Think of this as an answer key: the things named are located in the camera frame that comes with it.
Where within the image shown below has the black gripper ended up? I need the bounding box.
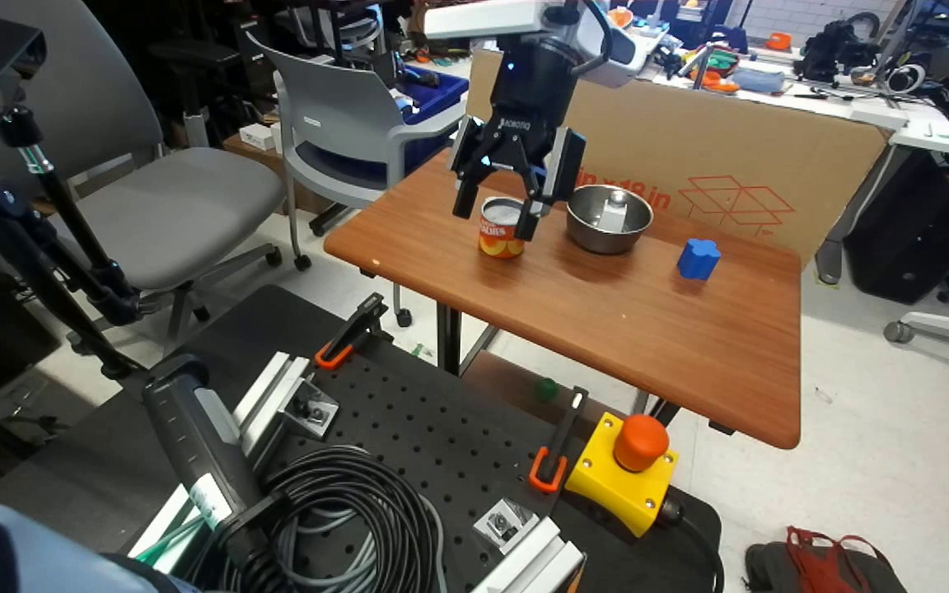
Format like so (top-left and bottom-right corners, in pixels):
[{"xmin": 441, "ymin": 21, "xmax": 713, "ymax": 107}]
[{"xmin": 448, "ymin": 40, "xmax": 590, "ymax": 242}]

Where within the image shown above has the orange tin can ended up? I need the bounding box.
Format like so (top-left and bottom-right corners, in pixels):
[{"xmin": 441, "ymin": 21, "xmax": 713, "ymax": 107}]
[{"xmin": 475, "ymin": 193, "xmax": 530, "ymax": 263}]

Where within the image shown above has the brown wooden desk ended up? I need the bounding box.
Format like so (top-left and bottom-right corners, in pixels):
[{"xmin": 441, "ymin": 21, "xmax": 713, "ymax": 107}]
[{"xmin": 324, "ymin": 143, "xmax": 806, "ymax": 451}]

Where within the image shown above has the steel bowl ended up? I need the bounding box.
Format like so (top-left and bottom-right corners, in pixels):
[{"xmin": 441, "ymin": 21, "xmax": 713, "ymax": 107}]
[{"xmin": 563, "ymin": 182, "xmax": 654, "ymax": 261}]

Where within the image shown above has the light grey plastic chair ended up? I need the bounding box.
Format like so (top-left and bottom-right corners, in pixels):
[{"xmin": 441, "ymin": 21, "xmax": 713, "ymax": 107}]
[{"xmin": 243, "ymin": 28, "xmax": 475, "ymax": 329}]

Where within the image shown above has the cardboard panel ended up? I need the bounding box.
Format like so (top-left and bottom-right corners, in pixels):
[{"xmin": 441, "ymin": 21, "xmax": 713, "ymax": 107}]
[{"xmin": 465, "ymin": 43, "xmax": 896, "ymax": 266}]

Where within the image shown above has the blue block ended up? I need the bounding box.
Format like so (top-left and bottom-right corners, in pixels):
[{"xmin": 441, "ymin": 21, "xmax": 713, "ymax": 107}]
[{"xmin": 675, "ymin": 233, "xmax": 724, "ymax": 284}]

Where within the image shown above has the orange black bar clamp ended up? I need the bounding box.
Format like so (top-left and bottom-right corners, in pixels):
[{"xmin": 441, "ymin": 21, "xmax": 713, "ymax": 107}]
[
  {"xmin": 311, "ymin": 291, "xmax": 393, "ymax": 375},
  {"xmin": 523, "ymin": 386, "xmax": 592, "ymax": 496}
]

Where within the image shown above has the white cluttered table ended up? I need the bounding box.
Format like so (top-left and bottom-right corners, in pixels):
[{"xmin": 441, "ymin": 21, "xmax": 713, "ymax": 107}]
[{"xmin": 602, "ymin": 21, "xmax": 949, "ymax": 157}]

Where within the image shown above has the yellow emergency stop button box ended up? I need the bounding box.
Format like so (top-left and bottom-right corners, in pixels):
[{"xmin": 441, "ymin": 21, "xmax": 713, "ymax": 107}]
[{"xmin": 563, "ymin": 413, "xmax": 683, "ymax": 541}]

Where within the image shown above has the grey padded office chair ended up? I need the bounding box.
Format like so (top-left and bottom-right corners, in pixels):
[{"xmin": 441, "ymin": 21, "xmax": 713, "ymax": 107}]
[{"xmin": 0, "ymin": 0, "xmax": 291, "ymax": 338}]

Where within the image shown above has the black bag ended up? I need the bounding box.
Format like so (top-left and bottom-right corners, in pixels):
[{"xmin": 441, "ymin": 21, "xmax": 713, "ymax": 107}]
[{"xmin": 840, "ymin": 147, "xmax": 949, "ymax": 306}]

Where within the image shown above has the white swivel chair base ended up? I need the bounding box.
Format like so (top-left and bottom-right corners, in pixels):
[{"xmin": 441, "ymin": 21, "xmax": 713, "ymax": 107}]
[{"xmin": 881, "ymin": 306, "xmax": 949, "ymax": 354}]

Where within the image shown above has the black tripod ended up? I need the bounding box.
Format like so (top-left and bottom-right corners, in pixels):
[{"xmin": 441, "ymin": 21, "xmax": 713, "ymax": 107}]
[{"xmin": 0, "ymin": 12, "xmax": 152, "ymax": 386}]

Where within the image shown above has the grey backpack with red trim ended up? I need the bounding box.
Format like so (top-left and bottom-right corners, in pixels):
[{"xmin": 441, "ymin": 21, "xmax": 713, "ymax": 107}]
[{"xmin": 742, "ymin": 525, "xmax": 910, "ymax": 593}]

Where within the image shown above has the blue cloth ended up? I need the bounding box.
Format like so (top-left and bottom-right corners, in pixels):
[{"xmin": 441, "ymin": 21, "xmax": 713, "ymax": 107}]
[{"xmin": 0, "ymin": 496, "xmax": 160, "ymax": 593}]

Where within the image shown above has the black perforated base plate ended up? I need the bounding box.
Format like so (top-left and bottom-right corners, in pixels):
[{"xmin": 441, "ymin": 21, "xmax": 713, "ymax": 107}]
[{"xmin": 0, "ymin": 287, "xmax": 724, "ymax": 593}]

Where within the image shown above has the aluminium rail with bracket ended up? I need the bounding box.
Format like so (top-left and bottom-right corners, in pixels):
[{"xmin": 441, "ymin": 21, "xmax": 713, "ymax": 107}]
[
  {"xmin": 468, "ymin": 496, "xmax": 590, "ymax": 593},
  {"xmin": 125, "ymin": 349, "xmax": 343, "ymax": 565}
]

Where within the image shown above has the black coiled cable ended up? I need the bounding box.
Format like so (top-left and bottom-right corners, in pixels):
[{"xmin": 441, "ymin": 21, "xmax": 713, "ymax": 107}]
[{"xmin": 206, "ymin": 442, "xmax": 452, "ymax": 593}]

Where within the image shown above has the grey black camera box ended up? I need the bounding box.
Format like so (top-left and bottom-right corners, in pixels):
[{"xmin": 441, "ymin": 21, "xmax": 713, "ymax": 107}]
[{"xmin": 140, "ymin": 364, "xmax": 271, "ymax": 532}]

